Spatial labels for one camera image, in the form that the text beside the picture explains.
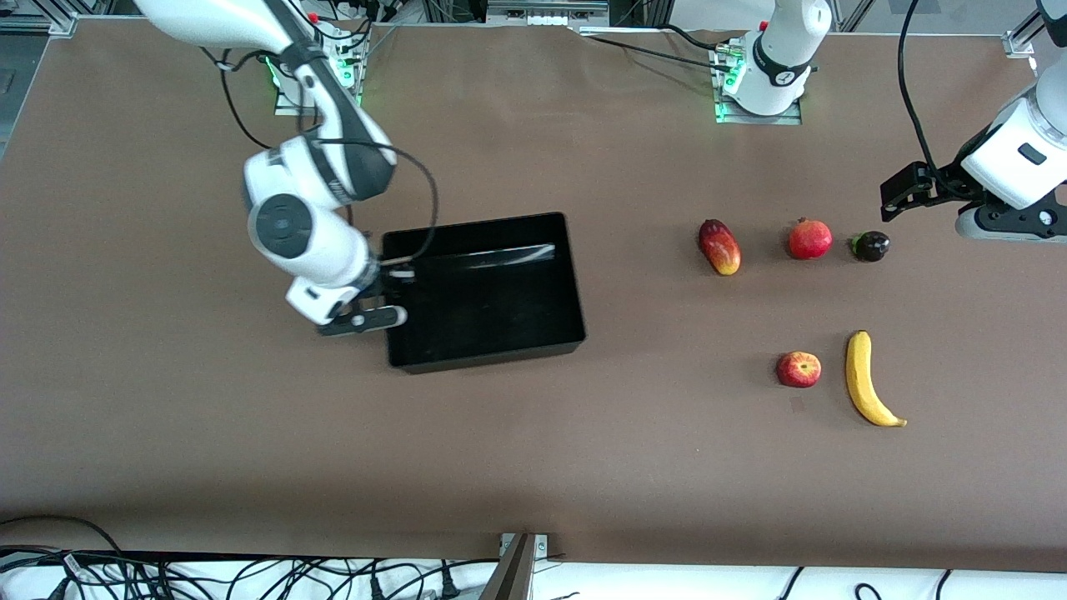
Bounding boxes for black plastic box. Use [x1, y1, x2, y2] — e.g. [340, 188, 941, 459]
[381, 212, 588, 375]

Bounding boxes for yellow banana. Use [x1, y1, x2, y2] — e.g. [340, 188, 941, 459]
[844, 330, 909, 429]

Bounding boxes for red apple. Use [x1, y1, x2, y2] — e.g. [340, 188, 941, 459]
[777, 351, 823, 389]

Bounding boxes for dark purple mangosteen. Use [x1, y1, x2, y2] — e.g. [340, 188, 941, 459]
[849, 231, 892, 263]

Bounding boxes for red pomegranate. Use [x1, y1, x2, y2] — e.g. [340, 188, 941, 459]
[788, 217, 834, 261]

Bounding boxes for red yellow mango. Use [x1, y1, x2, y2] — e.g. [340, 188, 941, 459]
[698, 218, 743, 277]

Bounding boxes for white power strip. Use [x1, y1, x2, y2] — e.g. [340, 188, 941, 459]
[487, 0, 611, 28]

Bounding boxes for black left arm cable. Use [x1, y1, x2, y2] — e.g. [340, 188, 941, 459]
[896, 0, 943, 174]

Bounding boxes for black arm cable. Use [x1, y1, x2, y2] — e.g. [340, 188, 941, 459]
[896, 0, 943, 174]
[200, 46, 441, 278]

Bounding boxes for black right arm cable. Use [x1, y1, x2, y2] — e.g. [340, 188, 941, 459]
[200, 46, 441, 278]

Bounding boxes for black table cable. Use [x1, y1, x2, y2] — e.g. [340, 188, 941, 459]
[575, 23, 734, 76]

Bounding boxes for silver mounting bracket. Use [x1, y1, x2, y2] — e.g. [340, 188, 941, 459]
[499, 532, 550, 558]

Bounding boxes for grey camera post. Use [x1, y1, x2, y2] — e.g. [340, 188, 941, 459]
[478, 533, 536, 600]

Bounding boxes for black looped floor cable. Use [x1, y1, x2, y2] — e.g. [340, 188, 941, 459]
[0, 514, 124, 558]

